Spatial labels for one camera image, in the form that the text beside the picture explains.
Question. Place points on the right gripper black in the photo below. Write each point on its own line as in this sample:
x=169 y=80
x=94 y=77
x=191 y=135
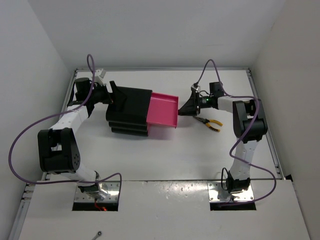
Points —
x=190 y=108

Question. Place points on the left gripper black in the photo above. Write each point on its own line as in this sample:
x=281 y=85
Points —
x=115 y=98

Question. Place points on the black drawer cabinet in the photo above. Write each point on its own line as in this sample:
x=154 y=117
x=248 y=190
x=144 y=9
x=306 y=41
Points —
x=130 y=116

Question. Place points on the pink drawer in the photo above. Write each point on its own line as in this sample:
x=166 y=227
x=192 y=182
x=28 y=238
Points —
x=163 y=110

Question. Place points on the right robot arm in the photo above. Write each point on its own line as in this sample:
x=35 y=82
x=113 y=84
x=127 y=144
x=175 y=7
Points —
x=249 y=127

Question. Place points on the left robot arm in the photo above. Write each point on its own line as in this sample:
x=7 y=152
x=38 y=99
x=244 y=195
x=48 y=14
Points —
x=57 y=146

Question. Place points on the yellow black pliers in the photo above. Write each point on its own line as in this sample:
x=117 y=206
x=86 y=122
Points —
x=208 y=123

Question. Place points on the small metal wrench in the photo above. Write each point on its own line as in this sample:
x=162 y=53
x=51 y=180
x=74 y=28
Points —
x=99 y=234

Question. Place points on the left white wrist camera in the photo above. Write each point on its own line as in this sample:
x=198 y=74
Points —
x=99 y=76

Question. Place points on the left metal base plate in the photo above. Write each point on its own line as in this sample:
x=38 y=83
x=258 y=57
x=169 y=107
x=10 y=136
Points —
x=103 y=192

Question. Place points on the metal base plate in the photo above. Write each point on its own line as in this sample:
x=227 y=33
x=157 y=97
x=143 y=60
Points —
x=103 y=192
x=218 y=194

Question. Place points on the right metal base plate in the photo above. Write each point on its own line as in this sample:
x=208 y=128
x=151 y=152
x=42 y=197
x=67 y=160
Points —
x=218 y=194

